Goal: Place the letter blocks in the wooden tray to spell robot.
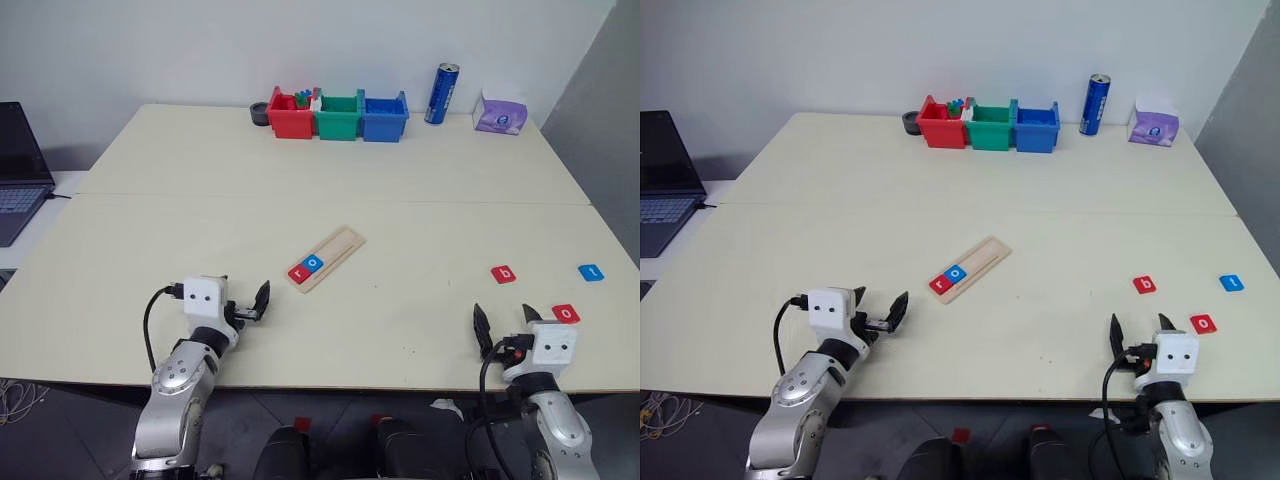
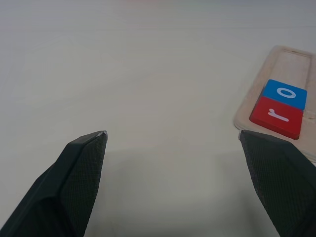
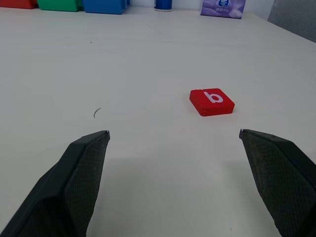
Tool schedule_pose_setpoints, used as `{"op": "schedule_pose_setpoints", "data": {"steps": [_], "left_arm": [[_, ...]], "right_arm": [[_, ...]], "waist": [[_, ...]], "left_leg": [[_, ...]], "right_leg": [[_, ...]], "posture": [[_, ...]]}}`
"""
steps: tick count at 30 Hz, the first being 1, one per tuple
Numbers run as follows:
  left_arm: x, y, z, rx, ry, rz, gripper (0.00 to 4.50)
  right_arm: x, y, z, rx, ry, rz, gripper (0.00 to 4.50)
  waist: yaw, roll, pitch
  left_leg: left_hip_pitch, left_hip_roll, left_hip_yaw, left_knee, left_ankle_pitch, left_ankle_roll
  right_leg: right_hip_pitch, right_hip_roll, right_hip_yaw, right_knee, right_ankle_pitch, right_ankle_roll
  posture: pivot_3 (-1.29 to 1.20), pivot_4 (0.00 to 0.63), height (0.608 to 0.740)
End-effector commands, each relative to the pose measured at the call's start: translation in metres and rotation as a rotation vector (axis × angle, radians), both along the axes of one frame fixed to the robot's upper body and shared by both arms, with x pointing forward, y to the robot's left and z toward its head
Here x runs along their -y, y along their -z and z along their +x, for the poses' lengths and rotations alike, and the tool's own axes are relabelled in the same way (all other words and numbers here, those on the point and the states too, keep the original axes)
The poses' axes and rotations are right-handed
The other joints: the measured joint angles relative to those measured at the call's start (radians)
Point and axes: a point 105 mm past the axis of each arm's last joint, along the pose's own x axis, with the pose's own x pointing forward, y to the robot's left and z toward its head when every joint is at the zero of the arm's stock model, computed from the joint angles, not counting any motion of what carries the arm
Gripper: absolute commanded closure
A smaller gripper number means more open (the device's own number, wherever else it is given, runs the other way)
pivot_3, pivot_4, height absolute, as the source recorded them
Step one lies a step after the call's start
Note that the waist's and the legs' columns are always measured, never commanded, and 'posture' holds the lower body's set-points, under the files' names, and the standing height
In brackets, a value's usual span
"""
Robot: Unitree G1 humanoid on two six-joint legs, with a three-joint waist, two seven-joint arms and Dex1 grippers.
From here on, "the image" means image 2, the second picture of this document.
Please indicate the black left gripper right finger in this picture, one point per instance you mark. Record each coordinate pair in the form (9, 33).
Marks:
(281, 177)

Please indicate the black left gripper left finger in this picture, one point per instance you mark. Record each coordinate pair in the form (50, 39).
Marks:
(74, 177)

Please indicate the red letter tile r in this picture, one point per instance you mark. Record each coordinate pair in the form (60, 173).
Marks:
(276, 121)

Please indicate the blue letter tile o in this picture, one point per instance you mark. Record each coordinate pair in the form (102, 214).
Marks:
(284, 93)

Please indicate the light wooden letter tray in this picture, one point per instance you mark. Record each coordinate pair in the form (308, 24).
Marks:
(288, 66)

